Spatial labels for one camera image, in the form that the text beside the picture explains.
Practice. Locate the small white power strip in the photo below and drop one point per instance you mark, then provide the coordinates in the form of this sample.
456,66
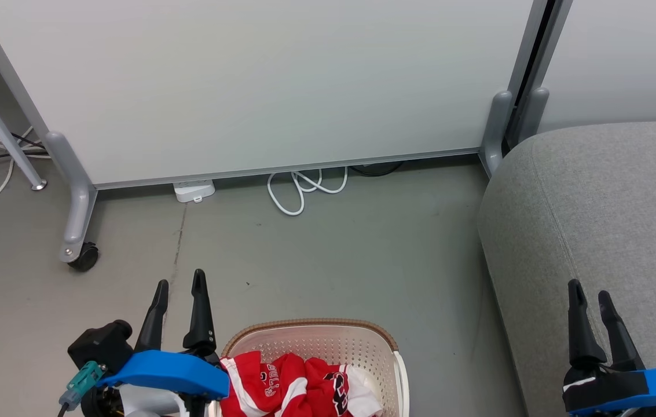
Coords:
194,190

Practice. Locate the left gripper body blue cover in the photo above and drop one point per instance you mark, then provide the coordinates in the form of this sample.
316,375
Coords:
171,373

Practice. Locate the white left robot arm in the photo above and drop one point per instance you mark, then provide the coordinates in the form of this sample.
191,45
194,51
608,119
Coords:
148,402

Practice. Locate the narrow white partition panel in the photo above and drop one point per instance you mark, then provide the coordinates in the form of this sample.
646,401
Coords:
623,58

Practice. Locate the large white partition panel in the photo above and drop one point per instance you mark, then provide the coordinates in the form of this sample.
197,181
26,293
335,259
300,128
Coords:
275,81

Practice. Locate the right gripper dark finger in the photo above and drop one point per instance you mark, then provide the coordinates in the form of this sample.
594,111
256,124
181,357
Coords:
617,336
581,330

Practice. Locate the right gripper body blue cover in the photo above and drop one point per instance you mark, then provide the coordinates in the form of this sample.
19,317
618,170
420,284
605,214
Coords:
623,391

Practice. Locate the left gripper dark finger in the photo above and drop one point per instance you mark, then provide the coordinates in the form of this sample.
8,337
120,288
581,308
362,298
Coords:
154,318
200,318

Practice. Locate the cream perforated laundry basket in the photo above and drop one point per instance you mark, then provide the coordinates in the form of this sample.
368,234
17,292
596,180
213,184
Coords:
328,341

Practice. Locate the grey partition foot with caster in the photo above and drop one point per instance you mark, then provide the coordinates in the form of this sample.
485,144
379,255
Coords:
79,197

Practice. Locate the red jersey with white stripes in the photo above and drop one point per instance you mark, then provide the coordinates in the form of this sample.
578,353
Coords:
249,385

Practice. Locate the grey fabric sofa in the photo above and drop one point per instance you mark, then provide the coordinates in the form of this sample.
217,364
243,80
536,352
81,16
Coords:
594,202

